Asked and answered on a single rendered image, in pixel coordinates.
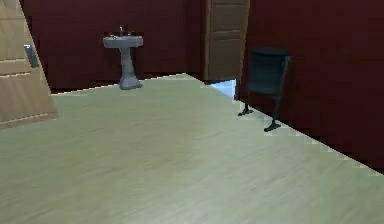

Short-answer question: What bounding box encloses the brown wooden room door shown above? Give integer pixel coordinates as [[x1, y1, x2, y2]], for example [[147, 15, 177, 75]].
[[202, 0, 251, 82]]

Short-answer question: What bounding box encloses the black bin on legs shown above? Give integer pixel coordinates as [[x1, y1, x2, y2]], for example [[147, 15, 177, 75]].
[[237, 47, 292, 133]]

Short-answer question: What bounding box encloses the light wooden room door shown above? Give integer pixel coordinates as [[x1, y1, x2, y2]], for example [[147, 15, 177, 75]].
[[0, 0, 59, 129]]

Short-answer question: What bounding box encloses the grey pedestal sink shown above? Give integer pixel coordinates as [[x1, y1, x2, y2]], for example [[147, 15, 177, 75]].
[[102, 24, 145, 91]]

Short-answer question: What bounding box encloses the grey door handle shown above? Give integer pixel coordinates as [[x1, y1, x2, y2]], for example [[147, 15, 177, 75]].
[[23, 44, 40, 69]]

